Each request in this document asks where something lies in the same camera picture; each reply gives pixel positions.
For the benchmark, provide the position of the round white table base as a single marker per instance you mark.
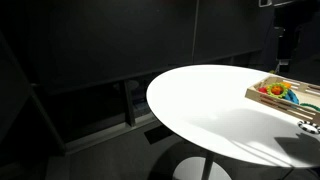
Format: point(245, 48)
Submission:
point(186, 170)

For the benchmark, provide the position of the wooden slatted crate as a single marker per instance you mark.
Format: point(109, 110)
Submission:
point(283, 106)

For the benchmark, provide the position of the black floor plate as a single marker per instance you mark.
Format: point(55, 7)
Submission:
point(158, 134)

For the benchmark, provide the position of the round white table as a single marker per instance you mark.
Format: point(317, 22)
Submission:
point(130, 106)

